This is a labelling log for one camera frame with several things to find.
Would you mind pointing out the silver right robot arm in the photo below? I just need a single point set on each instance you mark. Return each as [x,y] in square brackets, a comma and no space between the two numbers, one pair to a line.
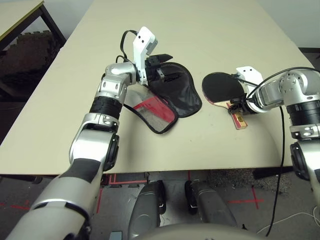
[300,85]

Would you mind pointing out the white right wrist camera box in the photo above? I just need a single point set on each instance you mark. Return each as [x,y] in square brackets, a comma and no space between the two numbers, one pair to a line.
[250,73]

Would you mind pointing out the black framed side table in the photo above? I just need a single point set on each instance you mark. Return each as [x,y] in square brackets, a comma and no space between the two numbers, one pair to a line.
[15,15]

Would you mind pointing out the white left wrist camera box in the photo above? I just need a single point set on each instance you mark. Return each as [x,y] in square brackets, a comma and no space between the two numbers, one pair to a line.
[142,40]

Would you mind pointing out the black red paddle case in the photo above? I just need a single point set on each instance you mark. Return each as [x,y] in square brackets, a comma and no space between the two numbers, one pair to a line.
[180,100]

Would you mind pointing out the black rubber ping-pong paddle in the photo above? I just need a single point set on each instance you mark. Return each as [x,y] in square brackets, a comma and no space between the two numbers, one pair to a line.
[220,87]

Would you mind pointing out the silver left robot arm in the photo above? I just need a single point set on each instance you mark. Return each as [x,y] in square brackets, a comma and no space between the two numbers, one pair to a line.
[95,140]

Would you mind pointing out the red tape cross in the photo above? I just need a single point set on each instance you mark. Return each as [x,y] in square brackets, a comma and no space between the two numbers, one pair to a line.
[253,200]

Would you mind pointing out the grey robot left leg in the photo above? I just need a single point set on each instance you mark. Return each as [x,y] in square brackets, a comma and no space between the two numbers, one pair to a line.
[147,207]

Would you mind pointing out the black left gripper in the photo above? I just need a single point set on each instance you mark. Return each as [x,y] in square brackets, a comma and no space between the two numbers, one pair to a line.
[153,70]

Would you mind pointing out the grey robot leg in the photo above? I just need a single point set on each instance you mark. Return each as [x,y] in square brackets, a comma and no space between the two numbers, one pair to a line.
[147,207]
[212,205]

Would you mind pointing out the grey robot right leg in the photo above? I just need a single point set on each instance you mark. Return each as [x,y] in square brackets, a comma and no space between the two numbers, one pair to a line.
[212,205]

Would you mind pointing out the beige robot torso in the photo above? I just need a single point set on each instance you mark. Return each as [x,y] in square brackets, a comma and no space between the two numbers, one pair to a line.
[200,232]

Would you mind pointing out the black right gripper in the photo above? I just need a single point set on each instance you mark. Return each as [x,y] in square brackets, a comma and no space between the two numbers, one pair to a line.
[245,105]

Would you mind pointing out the small grey blue box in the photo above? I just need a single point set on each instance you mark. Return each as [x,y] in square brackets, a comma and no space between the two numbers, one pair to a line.
[116,235]

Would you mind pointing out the brown foam puzzle mat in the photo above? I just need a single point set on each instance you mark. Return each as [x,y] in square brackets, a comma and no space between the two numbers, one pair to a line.
[30,55]

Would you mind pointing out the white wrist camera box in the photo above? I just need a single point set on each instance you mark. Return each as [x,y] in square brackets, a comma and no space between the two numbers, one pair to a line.
[250,73]
[142,40]

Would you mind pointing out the red tape floor marks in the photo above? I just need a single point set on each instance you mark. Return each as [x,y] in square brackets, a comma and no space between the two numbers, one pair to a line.
[18,207]

